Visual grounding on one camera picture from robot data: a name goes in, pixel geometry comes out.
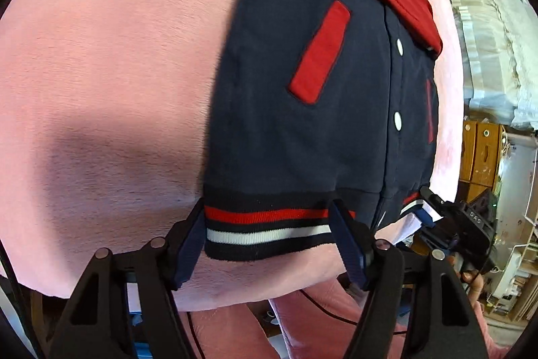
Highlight navy red varsity jacket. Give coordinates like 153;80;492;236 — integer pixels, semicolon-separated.
202;0;442;261

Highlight person's right hand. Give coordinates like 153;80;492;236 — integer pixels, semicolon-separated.
448;255;484;306

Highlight wooden cabinet drawers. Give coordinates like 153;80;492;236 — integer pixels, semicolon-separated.
456;119;506;203

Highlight white lace curtain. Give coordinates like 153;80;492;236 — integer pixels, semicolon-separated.
450;0;537;130

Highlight pink plush bed blanket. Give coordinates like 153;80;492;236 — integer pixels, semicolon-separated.
0;0;465;313

